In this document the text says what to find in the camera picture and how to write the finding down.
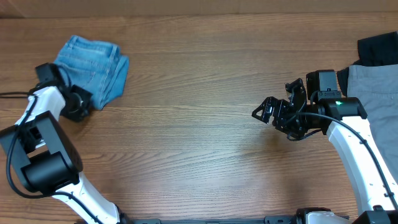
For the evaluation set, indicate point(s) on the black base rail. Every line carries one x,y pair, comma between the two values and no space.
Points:
274,219

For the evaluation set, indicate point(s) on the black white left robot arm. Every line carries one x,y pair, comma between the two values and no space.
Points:
41,160

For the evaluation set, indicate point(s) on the brown cardboard back panel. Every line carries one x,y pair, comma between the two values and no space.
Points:
105,8

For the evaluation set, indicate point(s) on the grey folded trousers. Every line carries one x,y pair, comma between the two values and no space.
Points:
382,116

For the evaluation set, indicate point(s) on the black folded garment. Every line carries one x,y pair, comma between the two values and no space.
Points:
376,48

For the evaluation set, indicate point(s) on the light blue denim jeans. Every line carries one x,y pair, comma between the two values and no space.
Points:
96,66

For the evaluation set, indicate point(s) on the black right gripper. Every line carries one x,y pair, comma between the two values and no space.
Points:
286,109

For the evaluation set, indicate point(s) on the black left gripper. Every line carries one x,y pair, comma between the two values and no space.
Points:
78,106

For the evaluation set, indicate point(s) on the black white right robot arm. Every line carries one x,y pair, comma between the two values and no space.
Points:
315,105

